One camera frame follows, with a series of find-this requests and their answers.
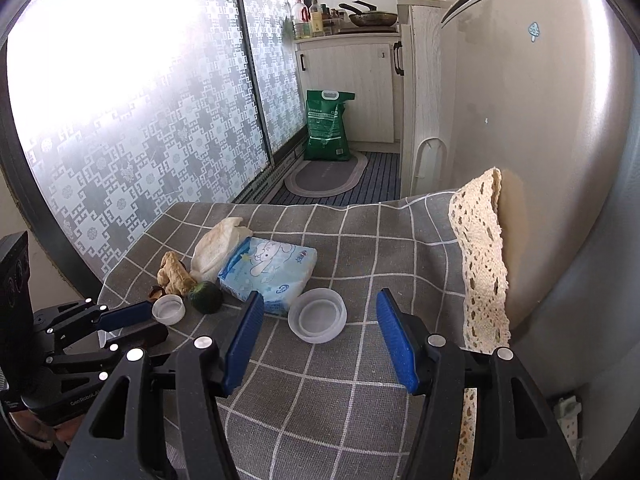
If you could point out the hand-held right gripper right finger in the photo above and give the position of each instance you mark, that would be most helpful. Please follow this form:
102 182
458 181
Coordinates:
395 335

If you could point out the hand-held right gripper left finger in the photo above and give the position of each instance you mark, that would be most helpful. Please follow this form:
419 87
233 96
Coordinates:
245 340

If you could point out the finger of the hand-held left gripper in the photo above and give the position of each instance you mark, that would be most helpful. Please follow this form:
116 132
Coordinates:
125 316
95 360

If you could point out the small white bottle cap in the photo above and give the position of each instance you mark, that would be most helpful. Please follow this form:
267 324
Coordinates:
168 310

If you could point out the brown paper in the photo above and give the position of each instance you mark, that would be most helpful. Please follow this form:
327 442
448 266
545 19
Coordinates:
172 272

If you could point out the blue tissue pack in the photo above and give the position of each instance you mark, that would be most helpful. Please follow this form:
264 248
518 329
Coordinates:
265 270

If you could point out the white paper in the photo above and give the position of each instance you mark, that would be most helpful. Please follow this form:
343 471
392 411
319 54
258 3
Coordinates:
215 247

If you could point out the person's left hand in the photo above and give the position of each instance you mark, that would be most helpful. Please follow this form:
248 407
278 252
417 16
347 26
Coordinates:
30 422

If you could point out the small dark peel scrap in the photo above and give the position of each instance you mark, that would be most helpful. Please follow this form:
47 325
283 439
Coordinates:
156 292

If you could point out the dark green round fruit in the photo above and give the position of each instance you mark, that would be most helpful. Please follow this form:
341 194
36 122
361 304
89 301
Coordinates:
205 297

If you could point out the white round plastic lid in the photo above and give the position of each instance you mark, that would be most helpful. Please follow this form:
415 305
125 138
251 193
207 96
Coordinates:
317 317

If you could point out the grey checked tablecloth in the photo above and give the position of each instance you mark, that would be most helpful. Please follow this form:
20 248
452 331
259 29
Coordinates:
325 400

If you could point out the cream lace cloth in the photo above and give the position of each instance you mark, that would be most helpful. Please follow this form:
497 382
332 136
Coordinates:
480 240

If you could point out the dark striped floor mat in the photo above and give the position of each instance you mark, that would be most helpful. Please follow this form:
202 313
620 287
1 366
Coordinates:
382 180

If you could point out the grey oval floor mat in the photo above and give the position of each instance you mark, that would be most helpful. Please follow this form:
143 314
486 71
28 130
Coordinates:
325 175

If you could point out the white power strip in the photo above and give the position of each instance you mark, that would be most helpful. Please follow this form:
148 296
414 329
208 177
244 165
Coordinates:
567 407

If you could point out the patterned frosted sliding door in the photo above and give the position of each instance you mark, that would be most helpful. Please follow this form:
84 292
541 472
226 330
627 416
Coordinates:
130 110
272 60

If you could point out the green rice bag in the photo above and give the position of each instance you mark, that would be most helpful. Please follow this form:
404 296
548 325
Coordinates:
327 125

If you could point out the beige refrigerator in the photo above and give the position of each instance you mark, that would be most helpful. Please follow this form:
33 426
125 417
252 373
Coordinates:
525 110

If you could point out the white kitchen cabinet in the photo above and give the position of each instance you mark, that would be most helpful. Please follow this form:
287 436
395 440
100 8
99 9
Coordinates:
350 75

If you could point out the metal frying pan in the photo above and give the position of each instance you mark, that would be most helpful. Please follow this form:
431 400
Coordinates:
372 19

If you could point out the yellow seasoning bottle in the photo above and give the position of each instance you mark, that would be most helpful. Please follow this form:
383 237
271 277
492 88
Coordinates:
317 20

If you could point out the clear oil bottle red cap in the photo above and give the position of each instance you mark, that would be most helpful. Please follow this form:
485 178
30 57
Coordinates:
300 20

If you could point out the blue mushroom sticker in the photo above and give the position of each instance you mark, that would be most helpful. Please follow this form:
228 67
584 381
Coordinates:
534 30

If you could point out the white arched frame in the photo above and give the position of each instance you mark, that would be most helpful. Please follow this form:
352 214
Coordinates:
420 160

